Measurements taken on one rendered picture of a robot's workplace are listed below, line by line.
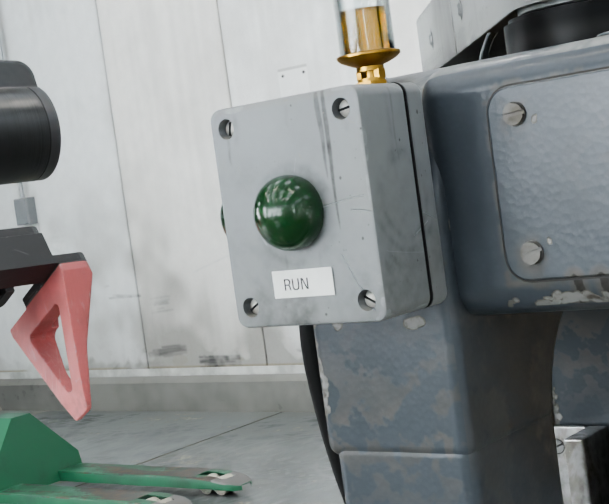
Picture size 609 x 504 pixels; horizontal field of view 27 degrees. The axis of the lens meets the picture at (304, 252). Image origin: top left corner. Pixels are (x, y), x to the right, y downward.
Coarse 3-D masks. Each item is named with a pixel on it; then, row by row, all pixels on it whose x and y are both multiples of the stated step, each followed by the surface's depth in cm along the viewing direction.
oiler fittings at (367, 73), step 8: (384, 48) 55; (392, 48) 55; (344, 56) 55; (352, 56) 55; (360, 56) 55; (368, 56) 55; (376, 56) 55; (384, 56) 55; (392, 56) 56; (344, 64) 56; (352, 64) 56; (360, 64) 56; (368, 64) 56; (376, 64) 56; (360, 72) 56; (368, 72) 56; (376, 72) 56; (384, 72) 56; (360, 80) 56; (368, 80) 56; (376, 80) 56; (384, 80) 56
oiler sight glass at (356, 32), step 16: (336, 0) 55; (352, 0) 55; (368, 0) 55; (384, 0) 55; (336, 16) 56; (352, 16) 55; (368, 16) 55; (384, 16) 55; (352, 32) 55; (368, 32) 55; (384, 32) 55; (352, 48) 55; (368, 48) 55
